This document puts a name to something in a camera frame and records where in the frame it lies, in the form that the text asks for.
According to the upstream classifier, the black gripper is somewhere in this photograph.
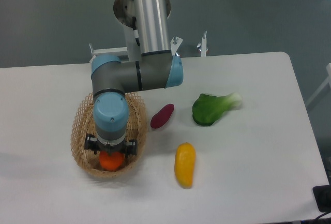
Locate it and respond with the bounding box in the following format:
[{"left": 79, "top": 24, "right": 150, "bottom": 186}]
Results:
[{"left": 84, "top": 133, "right": 138, "bottom": 158}]

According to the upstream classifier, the orange fruit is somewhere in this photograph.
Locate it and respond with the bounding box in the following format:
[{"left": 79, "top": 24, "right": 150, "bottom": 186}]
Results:
[{"left": 99, "top": 151, "right": 125, "bottom": 171}]

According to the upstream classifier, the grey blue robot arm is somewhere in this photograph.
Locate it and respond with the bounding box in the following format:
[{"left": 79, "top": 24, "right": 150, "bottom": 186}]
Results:
[{"left": 84, "top": 0, "right": 184, "bottom": 155}]

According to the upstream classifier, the woven wicker basket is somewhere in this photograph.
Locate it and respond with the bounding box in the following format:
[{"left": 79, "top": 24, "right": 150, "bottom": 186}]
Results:
[{"left": 70, "top": 93, "right": 148, "bottom": 178}]

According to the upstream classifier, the purple sweet potato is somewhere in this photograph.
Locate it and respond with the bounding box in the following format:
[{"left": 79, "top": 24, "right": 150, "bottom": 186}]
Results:
[{"left": 150, "top": 103, "right": 175, "bottom": 129}]

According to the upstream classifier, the yellow mango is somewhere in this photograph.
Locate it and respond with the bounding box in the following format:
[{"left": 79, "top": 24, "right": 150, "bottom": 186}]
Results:
[{"left": 174, "top": 142, "right": 196, "bottom": 189}]

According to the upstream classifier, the green bok choy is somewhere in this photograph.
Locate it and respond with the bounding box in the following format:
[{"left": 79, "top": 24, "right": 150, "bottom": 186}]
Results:
[{"left": 192, "top": 93, "right": 243, "bottom": 126}]

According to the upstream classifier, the black device at edge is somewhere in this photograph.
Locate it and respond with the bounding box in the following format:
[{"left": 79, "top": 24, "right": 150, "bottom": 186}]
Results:
[{"left": 312, "top": 185, "right": 330, "bottom": 212}]

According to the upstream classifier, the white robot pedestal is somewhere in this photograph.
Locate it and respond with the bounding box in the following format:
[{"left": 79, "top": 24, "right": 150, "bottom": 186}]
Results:
[{"left": 88, "top": 0, "right": 210, "bottom": 63}]

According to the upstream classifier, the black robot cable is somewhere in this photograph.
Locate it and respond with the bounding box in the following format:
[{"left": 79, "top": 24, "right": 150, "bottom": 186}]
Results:
[{"left": 131, "top": 16, "right": 142, "bottom": 46}]

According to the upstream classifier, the white frame at right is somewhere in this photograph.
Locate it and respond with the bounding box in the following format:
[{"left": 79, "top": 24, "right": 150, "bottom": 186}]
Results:
[{"left": 305, "top": 63, "right": 330, "bottom": 111}]

